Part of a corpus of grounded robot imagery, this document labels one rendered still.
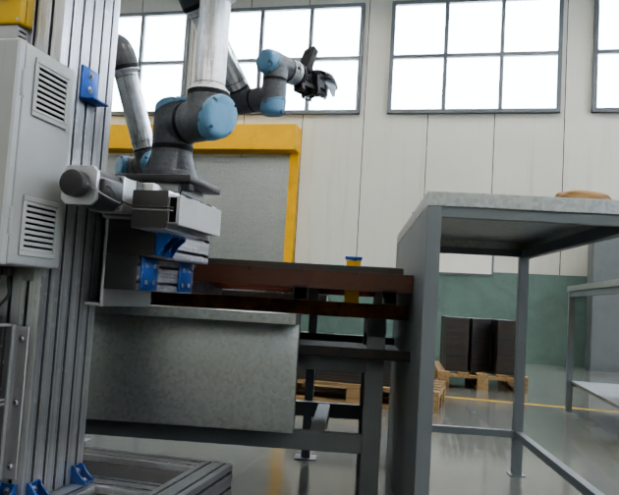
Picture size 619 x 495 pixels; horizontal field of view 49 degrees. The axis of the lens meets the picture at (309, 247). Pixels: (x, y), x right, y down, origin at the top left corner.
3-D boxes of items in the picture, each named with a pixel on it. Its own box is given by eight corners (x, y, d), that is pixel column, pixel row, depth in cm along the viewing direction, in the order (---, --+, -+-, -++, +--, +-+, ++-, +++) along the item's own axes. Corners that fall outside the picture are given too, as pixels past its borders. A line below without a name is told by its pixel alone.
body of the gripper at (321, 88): (311, 102, 228) (288, 92, 219) (310, 78, 229) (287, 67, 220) (329, 96, 223) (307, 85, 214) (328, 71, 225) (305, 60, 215)
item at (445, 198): (396, 244, 321) (397, 236, 321) (527, 250, 317) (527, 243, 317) (427, 204, 192) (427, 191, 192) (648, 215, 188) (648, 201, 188)
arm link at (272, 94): (263, 121, 216) (265, 86, 217) (290, 116, 209) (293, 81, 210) (246, 114, 210) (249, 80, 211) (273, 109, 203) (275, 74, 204)
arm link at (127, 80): (137, 24, 225) (173, 170, 232) (124, 32, 234) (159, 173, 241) (104, 26, 219) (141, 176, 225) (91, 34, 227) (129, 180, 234)
